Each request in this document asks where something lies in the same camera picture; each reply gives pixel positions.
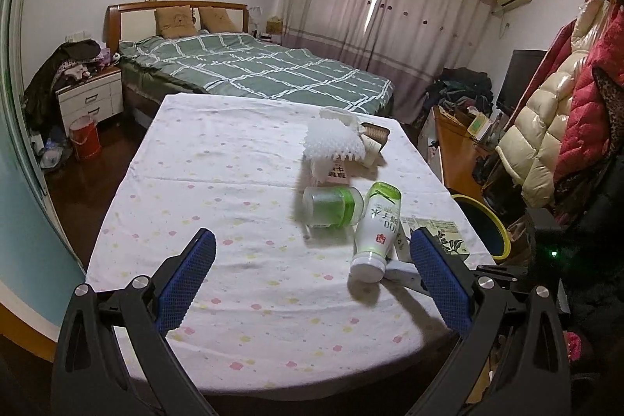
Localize pink and white curtain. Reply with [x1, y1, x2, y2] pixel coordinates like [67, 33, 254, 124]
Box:
[282, 0, 503, 124]

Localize wooden desk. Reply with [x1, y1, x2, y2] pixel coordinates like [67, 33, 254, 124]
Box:
[431, 104, 503, 197]

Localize wooden bed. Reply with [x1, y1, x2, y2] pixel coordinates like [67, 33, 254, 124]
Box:
[106, 0, 397, 127]

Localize white foam fruit net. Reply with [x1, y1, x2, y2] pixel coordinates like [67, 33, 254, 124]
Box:
[301, 116, 367, 164]

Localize black television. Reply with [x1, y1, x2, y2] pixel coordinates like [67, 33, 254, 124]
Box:
[497, 50, 549, 117]

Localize white nightstand wooden top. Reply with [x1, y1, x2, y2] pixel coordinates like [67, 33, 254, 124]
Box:
[55, 66, 125, 129]

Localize pile of dark clothes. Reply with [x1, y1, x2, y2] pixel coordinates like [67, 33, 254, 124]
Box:
[423, 66, 495, 125]

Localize white bottle green cap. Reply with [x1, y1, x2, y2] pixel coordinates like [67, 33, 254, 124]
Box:
[349, 181, 403, 283]

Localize red bucket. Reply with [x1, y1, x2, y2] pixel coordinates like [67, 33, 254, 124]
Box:
[68, 115, 102, 161]

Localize white paper cup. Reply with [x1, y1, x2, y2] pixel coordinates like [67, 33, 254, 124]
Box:
[360, 122, 391, 166]

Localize printed paper leaflet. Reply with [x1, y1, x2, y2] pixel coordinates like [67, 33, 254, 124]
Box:
[394, 218, 471, 262]

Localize red quilted jacket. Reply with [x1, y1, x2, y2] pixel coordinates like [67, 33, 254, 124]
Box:
[553, 0, 624, 191]

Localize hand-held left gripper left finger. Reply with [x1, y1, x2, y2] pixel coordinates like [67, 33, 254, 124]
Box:
[51, 228, 218, 416]

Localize small green and white box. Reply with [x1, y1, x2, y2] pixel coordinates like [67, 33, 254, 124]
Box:
[466, 114, 490, 140]

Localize white printed carton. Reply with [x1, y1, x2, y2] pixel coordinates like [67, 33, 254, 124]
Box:
[312, 155, 358, 186]

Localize green checked duvet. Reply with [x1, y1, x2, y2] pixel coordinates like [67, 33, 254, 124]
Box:
[118, 32, 395, 115]

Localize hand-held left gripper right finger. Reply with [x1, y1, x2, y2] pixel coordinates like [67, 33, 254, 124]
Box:
[408, 228, 572, 416]

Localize clear cup green label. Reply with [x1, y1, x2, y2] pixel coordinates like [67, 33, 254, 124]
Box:
[302, 186, 365, 229]

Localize cream puffer jacket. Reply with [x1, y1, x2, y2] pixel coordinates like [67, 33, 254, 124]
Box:
[495, 0, 621, 209]

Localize dark clothes heap on nightstand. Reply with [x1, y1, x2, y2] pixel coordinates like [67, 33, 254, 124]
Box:
[23, 39, 120, 124]

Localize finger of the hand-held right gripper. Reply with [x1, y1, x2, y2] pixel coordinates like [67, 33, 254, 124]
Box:
[475, 264, 530, 284]

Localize plastic bags on floor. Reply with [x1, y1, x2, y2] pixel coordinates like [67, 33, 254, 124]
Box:
[35, 134, 75, 169]

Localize flat white box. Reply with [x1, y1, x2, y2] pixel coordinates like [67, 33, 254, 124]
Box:
[385, 260, 434, 296]

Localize leopard print cloth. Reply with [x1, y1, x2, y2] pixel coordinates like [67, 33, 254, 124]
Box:
[591, 66, 624, 130]

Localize pink cloth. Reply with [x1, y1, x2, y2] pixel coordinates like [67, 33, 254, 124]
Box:
[563, 331, 594, 366]

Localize brown pillow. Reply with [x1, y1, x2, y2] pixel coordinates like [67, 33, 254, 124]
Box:
[198, 7, 243, 34]
[155, 5, 199, 39]

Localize black bin yellow rim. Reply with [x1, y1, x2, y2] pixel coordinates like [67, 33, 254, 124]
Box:
[451, 194, 512, 263]

